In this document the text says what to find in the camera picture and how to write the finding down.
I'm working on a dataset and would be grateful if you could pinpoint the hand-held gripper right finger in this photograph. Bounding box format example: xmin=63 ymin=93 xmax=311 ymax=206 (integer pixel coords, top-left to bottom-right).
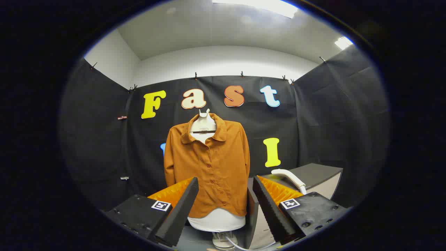
xmin=253 ymin=175 xmax=351 ymax=245

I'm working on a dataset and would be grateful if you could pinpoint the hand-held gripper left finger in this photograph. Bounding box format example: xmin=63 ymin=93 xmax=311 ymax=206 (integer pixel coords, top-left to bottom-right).
xmin=105 ymin=177 xmax=199 ymax=248

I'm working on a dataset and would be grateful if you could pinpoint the orange button-up shirt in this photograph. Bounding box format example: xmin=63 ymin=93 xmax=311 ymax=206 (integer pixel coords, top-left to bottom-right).
xmin=164 ymin=113 xmax=251 ymax=218

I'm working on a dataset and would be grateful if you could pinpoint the white mannequin torso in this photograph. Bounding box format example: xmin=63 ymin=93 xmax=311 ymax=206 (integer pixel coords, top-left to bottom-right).
xmin=187 ymin=109 xmax=246 ymax=232

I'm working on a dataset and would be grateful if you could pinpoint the clear mannequin stand base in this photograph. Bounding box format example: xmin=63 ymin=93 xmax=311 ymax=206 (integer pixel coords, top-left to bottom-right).
xmin=212 ymin=231 xmax=239 ymax=250

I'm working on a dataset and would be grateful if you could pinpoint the black backdrop cloth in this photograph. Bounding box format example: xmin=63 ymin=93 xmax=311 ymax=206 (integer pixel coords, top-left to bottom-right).
xmin=59 ymin=45 xmax=391 ymax=216

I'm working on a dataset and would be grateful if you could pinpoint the small ceiling light panel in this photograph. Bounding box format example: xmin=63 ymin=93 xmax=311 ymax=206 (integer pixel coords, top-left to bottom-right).
xmin=334 ymin=37 xmax=354 ymax=50

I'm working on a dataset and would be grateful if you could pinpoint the large ceiling light panel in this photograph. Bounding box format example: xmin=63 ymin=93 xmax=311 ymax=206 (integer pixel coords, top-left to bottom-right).
xmin=212 ymin=0 xmax=299 ymax=18

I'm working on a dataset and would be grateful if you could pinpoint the white steamer hose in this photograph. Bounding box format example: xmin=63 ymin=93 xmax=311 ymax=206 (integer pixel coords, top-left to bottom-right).
xmin=223 ymin=234 xmax=279 ymax=251

